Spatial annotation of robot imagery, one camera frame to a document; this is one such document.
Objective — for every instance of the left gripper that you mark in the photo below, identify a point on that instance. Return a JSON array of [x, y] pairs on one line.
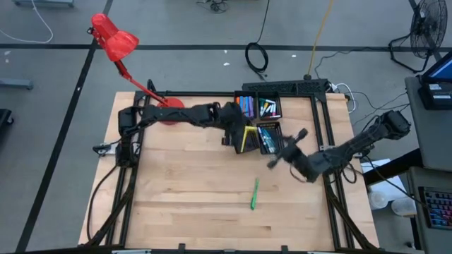
[[233, 118]]

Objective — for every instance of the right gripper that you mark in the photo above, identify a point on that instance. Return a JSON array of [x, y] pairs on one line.
[[294, 153]]

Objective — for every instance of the black plastic mesh basket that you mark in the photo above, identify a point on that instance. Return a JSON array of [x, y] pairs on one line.
[[245, 92], [268, 94], [280, 141], [252, 146]]

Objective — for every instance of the thick blue highlighter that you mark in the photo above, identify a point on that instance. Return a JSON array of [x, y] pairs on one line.
[[242, 104], [246, 106]]

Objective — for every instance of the thick purple highlighter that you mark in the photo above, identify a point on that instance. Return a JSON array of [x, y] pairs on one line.
[[250, 106]]

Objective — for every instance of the thick orange highlighter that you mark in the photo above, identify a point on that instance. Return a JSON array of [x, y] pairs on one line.
[[238, 101]]

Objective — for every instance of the pink-cap white marker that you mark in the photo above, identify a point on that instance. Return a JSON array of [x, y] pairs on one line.
[[273, 109]]

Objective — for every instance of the yellow-cap white marker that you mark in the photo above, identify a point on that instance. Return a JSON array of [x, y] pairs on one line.
[[265, 105]]

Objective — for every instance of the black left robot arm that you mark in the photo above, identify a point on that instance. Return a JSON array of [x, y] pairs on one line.
[[176, 113]]

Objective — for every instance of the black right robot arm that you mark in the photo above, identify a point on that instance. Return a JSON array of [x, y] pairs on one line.
[[353, 144]]

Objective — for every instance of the slim green highlighter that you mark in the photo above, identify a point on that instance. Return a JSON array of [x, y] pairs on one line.
[[254, 195]]

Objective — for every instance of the black perforated panel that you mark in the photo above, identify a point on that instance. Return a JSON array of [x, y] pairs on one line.
[[282, 86]]

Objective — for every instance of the clear plastic cup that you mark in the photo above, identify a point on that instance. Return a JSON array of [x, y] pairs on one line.
[[378, 200], [402, 207]]

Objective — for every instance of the white paper sheet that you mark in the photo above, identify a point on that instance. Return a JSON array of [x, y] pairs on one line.
[[388, 185]]

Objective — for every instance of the grey desk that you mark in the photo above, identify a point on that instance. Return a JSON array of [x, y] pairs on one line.
[[429, 148]]

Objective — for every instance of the red desk lamp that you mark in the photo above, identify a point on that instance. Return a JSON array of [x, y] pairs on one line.
[[116, 42]]

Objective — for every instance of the black device box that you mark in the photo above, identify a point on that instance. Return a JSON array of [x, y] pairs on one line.
[[436, 97]]

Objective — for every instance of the backlit keyboard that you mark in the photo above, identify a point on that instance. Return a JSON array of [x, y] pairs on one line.
[[439, 208]]

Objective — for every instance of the laptop with blue screen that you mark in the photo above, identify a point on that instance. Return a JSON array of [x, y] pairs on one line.
[[441, 70]]

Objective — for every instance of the black floor fan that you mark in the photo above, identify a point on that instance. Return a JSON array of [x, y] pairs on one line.
[[429, 28]]

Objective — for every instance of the grey desk foot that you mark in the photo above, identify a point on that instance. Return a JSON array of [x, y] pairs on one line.
[[16, 84], [44, 3]]

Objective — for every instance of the black aluminium table frame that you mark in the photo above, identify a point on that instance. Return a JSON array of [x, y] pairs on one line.
[[197, 94]]

